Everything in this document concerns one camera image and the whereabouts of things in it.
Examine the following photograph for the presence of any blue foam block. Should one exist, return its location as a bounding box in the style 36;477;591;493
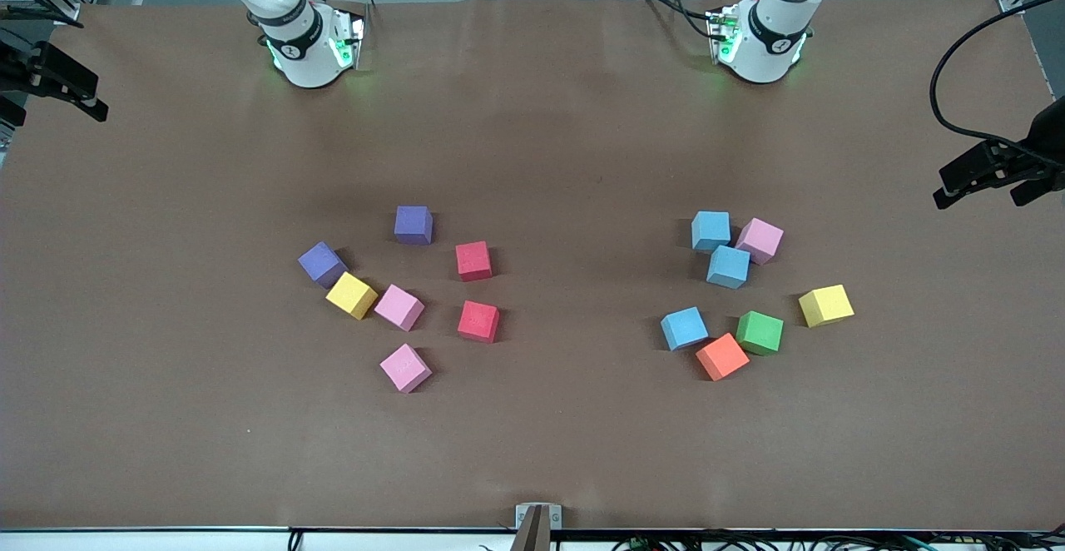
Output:
706;246;752;290
660;306;711;352
691;211;732;252

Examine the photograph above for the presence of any pink foam block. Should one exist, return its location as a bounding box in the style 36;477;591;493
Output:
735;218;785;266
379;344;433;394
374;285;426;333

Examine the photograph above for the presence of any red foam block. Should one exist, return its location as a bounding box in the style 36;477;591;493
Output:
455;241;493;283
457;300;501;344

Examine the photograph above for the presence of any yellow foam block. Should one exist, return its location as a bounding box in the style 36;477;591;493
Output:
325;272;379;320
798;285;856;329

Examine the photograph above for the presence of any green foam block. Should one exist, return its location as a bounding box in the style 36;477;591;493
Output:
736;311;785;357

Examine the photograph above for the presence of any purple foam block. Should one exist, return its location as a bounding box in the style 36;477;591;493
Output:
298;241;349;289
394;206;434;246

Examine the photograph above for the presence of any orange foam block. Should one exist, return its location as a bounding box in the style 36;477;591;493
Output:
696;333;751;382

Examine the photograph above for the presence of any white table edge strip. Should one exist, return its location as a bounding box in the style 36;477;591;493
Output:
0;526;1065;551

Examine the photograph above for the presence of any brown table cover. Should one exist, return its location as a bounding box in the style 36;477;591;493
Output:
0;0;1065;531

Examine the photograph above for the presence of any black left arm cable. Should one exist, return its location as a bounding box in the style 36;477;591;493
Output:
929;0;1065;152

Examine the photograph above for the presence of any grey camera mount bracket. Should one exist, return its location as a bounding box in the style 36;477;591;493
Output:
514;503;564;551

